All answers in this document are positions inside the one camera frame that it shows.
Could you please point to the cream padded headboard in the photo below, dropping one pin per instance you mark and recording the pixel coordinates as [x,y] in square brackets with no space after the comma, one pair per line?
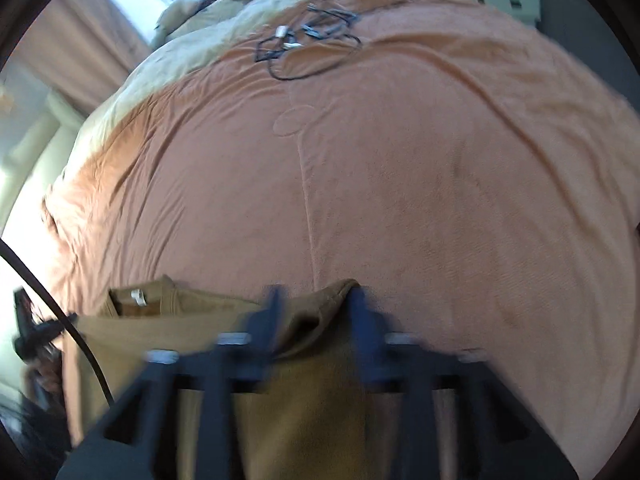
[35,160]

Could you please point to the brown printed t-shirt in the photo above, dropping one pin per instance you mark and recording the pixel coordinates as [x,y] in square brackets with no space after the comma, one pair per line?
[310,435]

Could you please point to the orange blanket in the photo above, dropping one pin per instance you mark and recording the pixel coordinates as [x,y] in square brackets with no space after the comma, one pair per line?
[425,185]

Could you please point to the pink curtain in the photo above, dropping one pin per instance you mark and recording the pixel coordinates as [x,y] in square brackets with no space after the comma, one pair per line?
[75,45]

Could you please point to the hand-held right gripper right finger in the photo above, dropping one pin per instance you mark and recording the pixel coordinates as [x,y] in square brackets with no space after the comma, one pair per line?
[361,315]

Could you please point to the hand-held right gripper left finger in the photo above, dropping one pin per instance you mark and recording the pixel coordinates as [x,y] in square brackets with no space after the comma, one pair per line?
[269,312]

